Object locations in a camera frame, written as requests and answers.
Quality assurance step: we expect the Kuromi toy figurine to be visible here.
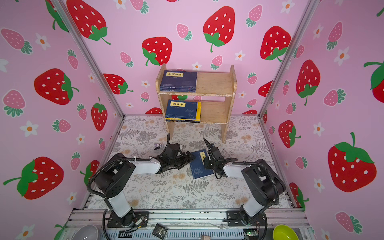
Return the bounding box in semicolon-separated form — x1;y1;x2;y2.
154;143;164;150

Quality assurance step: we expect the wooden two-tier shelf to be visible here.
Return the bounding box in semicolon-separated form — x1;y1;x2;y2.
156;64;237;143

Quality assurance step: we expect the small black electronic module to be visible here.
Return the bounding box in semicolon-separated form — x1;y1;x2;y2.
152;224;169;240

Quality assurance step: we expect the aluminium corner post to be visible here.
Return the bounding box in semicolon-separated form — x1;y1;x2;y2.
52;0;125;119
259;0;320;119

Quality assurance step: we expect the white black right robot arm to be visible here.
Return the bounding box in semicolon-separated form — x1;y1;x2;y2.
203;157;286;226

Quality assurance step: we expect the right aluminium corner post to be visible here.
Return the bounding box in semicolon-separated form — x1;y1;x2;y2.
259;0;320;119

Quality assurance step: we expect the left aluminium corner post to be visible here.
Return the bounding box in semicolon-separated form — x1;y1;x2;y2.
52;0;125;119

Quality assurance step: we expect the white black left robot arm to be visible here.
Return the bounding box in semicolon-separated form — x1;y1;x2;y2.
87;144;195;226

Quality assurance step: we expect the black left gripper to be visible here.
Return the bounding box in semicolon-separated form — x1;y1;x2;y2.
169;150;197;169

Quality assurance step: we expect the navy book yellow label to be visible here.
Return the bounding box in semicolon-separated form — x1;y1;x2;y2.
160;87;196;93

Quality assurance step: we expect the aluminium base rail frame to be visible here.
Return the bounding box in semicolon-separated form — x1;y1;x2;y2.
57;209;316;240

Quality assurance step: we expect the grey bowl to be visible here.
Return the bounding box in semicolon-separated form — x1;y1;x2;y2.
72;225;100;240

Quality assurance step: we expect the yellow cartoon cover book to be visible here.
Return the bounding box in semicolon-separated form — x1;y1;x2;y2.
165;101;202;123

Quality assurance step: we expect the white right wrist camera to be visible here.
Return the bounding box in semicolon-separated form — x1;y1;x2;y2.
203;138;224;161

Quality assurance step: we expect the lime green bowl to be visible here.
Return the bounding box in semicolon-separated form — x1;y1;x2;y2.
273;225;299;240

